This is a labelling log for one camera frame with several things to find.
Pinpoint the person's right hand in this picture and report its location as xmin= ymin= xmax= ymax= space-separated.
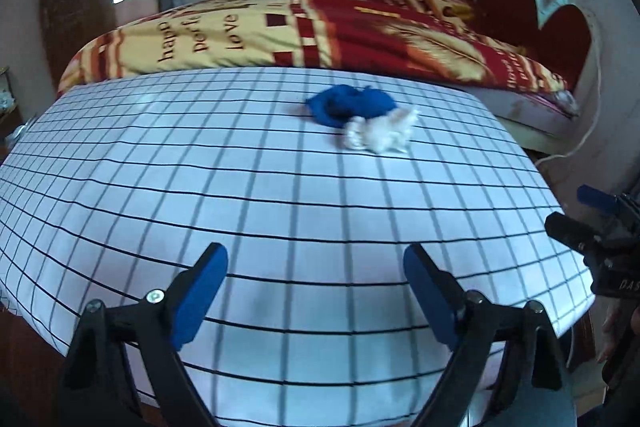
xmin=600 ymin=299 xmax=623 ymax=363

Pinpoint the white checked sheet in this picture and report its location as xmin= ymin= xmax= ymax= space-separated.
xmin=0 ymin=66 xmax=596 ymax=425

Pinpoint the red and yellow printed blanket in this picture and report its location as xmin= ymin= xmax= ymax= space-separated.
xmin=57 ymin=0 xmax=571 ymax=100

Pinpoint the white tissue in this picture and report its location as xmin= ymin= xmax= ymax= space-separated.
xmin=342 ymin=104 xmax=420 ymax=155

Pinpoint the blue cloth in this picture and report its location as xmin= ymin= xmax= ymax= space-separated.
xmin=306 ymin=84 xmax=398 ymax=128

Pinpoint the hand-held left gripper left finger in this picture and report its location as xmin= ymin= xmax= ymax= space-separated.
xmin=55 ymin=243 xmax=229 ymax=427

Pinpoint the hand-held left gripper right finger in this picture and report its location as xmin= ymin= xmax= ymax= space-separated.
xmin=402 ymin=243 xmax=576 ymax=427

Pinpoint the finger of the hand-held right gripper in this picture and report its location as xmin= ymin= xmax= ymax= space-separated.
xmin=545 ymin=212 xmax=640 ymax=258
xmin=576 ymin=184 xmax=640 ymax=223

